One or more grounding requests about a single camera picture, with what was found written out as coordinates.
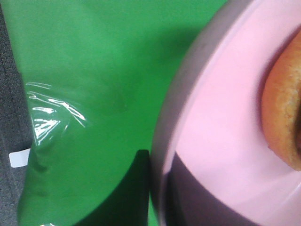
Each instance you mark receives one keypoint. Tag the pink round plate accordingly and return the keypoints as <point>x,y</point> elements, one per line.
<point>211,116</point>

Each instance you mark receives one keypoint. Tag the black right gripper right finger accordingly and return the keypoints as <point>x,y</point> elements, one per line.
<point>188,203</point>

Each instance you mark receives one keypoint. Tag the green table mat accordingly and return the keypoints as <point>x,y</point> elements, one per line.
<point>116,58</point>

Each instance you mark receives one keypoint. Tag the toy hamburger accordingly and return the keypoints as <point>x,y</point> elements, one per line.
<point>281,105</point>

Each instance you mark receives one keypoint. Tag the white paper label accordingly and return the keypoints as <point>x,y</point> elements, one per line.
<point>19,159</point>

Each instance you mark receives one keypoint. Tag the clear tape patch front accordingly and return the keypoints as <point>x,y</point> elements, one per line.
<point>53,112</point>

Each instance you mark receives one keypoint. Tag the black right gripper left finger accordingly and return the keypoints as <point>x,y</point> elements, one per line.
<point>128,204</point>

